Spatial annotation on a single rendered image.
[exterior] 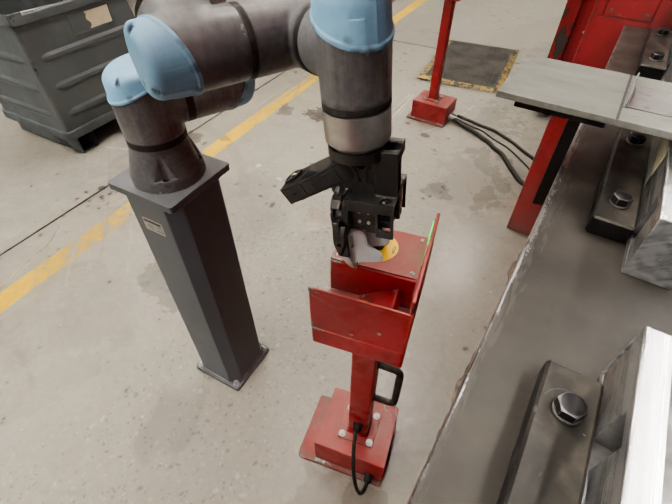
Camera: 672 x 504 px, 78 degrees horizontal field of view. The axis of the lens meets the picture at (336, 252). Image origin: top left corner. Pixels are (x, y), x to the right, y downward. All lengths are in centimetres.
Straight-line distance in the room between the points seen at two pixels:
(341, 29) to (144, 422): 132
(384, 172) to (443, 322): 118
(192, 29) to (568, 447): 51
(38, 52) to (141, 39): 217
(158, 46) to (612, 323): 57
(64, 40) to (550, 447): 259
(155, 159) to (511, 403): 72
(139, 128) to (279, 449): 96
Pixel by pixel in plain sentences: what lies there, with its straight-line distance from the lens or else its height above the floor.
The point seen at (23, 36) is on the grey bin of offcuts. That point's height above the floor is 62.
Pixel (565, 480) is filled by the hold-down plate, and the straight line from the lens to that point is 44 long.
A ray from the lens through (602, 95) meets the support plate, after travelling 79.
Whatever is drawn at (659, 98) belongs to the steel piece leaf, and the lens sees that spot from 83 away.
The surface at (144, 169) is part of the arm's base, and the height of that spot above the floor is 83.
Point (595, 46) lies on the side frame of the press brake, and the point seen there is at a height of 80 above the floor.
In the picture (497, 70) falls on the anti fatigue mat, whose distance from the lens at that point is 362.
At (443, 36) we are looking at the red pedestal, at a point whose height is 48.
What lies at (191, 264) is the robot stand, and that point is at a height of 59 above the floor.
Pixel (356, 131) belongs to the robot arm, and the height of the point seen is 107.
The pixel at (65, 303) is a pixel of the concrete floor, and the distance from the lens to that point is 193.
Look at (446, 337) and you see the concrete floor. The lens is 158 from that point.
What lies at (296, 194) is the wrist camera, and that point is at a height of 96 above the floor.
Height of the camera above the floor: 129
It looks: 46 degrees down
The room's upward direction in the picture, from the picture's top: straight up
